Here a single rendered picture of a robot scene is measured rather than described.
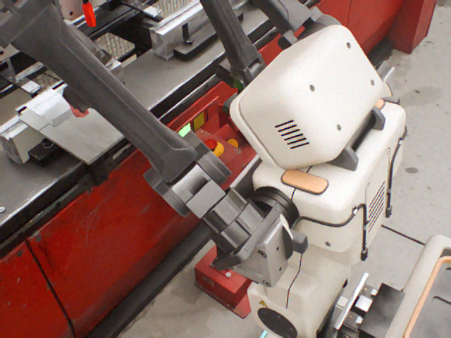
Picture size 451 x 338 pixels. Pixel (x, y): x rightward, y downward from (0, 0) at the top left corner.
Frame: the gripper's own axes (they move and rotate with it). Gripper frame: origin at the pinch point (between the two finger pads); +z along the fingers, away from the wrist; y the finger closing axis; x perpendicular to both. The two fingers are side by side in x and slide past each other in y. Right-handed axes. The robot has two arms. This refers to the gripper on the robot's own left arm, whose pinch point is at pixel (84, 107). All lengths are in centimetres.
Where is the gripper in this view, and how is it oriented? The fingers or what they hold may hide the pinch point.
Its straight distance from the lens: 126.1
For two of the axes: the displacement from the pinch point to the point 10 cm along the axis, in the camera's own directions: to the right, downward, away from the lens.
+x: 6.9, 7.2, -0.1
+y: -6.3, 5.9, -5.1
